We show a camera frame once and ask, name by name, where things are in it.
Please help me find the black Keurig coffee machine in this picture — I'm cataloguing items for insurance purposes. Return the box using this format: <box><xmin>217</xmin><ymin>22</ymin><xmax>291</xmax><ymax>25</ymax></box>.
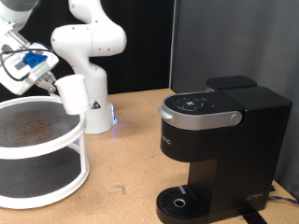
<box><xmin>155</xmin><ymin>85</ymin><xmax>293</xmax><ymax>224</ymax></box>

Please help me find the white two-tier turntable shelf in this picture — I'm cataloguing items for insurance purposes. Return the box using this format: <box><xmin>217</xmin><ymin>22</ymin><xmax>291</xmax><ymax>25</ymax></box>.
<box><xmin>0</xmin><ymin>95</ymin><xmax>91</xmax><ymax>210</ymax></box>

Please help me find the white mug green-taped handle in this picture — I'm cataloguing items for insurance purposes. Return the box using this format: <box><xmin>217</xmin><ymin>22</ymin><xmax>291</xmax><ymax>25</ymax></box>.
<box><xmin>54</xmin><ymin>74</ymin><xmax>92</xmax><ymax>116</ymax></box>

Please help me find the black tape strip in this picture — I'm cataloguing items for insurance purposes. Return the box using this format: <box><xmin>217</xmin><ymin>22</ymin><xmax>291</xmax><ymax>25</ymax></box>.
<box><xmin>237</xmin><ymin>208</ymin><xmax>269</xmax><ymax>224</ymax></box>

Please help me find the braided power cable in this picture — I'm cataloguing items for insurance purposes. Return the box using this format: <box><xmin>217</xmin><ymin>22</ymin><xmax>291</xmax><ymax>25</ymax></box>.
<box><xmin>267</xmin><ymin>195</ymin><xmax>299</xmax><ymax>205</ymax></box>

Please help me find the black robot camera cable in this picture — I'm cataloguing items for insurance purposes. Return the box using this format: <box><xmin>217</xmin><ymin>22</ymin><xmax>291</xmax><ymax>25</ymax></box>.
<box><xmin>0</xmin><ymin>47</ymin><xmax>54</xmax><ymax>83</ymax></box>

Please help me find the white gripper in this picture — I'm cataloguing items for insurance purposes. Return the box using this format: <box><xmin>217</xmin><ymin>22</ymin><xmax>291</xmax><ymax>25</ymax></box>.
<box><xmin>0</xmin><ymin>43</ymin><xmax>60</xmax><ymax>96</ymax></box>

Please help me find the grey partition panel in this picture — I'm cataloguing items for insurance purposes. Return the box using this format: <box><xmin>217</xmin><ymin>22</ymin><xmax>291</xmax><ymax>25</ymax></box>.
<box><xmin>169</xmin><ymin>0</ymin><xmax>299</xmax><ymax>200</ymax></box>

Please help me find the black curtain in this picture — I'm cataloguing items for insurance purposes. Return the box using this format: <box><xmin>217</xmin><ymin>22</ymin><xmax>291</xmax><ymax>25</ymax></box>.
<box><xmin>0</xmin><ymin>0</ymin><xmax>176</xmax><ymax>101</ymax></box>

